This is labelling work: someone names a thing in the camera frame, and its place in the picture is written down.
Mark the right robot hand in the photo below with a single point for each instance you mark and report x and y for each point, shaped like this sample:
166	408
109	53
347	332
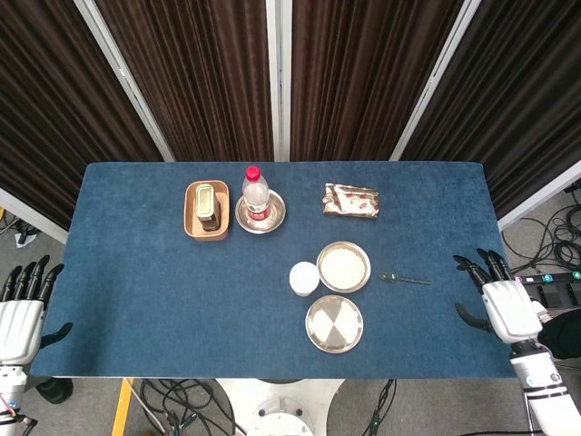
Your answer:
510	311

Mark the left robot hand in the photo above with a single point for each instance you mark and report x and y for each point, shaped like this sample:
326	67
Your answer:
20	324

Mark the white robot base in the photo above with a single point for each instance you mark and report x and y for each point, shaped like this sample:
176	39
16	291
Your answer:
277	404

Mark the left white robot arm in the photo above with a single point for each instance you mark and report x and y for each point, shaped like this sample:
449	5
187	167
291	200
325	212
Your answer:
9	386

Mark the steel bowl with powder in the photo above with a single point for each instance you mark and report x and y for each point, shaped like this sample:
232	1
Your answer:
343	267

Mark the white round cup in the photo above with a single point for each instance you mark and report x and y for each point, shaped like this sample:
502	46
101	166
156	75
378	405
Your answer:
304	277

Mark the black power strip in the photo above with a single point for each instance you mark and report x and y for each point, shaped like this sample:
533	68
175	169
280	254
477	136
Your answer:
551	278

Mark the black foot pedal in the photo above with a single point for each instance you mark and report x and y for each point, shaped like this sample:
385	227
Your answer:
560	295

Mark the black trouser leg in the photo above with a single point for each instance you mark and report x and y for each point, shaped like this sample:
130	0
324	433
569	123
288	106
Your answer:
563	338

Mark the blue felt table mat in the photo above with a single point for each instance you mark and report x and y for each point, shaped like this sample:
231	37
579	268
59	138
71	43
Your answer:
159	295

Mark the empty metal plate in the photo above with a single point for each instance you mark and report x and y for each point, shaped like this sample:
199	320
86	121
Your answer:
334	323

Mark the crumpled foil snack packet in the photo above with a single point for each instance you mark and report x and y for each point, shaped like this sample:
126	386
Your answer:
351	202

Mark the dark pleated partition screen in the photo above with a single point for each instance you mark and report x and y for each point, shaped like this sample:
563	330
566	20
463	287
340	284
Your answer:
190	77
45	113
513	113
363	77

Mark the brown rectangular paper tray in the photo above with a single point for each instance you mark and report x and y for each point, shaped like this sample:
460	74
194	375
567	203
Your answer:
190	218

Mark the olive rectangular tin can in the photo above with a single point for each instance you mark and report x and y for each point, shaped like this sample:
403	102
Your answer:
206	202

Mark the steel saucer under bottle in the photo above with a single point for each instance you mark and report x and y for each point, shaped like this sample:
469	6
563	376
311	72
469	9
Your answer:
277	213

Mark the clear bottle with red cap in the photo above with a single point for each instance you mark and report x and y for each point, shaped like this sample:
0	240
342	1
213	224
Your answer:
255	197

